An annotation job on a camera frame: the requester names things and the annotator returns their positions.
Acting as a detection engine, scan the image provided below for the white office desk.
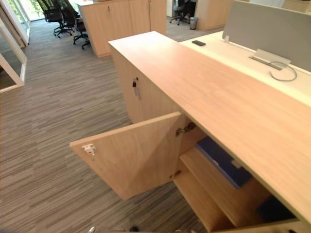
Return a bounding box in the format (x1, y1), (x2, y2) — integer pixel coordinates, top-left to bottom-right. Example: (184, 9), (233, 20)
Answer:
(68, 0), (94, 25)
(178, 31), (311, 100)

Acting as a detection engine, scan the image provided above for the white door latch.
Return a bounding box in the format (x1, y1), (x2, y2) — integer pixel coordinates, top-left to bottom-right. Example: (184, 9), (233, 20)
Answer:
(82, 143), (96, 156)

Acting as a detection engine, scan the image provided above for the large metal door hinge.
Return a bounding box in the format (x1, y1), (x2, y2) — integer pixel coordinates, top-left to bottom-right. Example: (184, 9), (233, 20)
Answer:
(175, 122), (197, 136)

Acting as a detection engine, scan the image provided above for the grey cable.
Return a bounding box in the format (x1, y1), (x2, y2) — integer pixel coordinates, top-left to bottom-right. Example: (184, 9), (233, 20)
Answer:
(268, 61), (298, 82)

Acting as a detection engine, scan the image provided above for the silver cable tray lid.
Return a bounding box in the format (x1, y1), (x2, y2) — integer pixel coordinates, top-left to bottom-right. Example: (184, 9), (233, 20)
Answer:
(248, 48), (292, 71)

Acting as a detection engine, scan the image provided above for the metal mesh waste bin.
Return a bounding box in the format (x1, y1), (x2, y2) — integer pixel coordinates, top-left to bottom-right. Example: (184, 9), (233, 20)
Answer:
(189, 16), (199, 31)

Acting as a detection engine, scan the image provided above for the white glass partition frame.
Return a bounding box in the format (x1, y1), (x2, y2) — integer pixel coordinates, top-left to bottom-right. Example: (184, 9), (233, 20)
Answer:
(0, 24), (27, 93)
(0, 0), (31, 48)

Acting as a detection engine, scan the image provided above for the black office chair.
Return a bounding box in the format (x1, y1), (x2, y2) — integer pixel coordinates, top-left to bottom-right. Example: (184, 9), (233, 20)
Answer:
(36, 0), (75, 38)
(169, 0), (192, 26)
(57, 0), (92, 50)

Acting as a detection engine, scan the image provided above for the blue plastic folder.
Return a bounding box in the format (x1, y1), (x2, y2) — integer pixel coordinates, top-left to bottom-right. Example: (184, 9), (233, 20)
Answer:
(196, 136), (253, 189)

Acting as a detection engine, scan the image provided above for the grey desk divider panel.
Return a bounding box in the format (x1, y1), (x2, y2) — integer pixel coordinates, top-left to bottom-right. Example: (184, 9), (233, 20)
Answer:
(222, 0), (311, 73)

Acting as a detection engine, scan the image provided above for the light wood office cabinet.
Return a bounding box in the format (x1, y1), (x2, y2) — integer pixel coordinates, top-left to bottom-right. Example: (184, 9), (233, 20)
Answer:
(108, 31), (311, 233)

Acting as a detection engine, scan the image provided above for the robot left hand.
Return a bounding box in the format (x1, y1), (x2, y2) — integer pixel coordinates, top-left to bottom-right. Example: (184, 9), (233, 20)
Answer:
(86, 225), (140, 233)

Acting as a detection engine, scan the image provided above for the light wood cabinet door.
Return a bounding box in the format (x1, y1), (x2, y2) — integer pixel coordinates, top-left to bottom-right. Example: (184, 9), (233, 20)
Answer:
(69, 111), (187, 201)

